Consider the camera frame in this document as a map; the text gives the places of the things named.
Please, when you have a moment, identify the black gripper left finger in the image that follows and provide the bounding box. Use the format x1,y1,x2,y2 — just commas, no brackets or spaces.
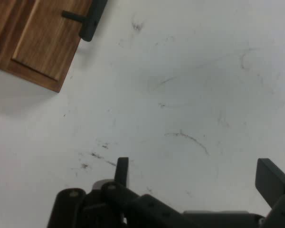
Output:
47,157,198,228

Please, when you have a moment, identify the black bar cabinet handle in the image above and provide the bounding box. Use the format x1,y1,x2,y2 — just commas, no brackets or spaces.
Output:
61,0,109,43

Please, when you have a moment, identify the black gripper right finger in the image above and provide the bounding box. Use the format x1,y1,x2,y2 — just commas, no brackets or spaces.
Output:
255,158,285,228

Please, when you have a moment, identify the wooden cabinet frame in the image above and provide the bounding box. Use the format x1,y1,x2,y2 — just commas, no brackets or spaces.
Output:
0,0,73,94

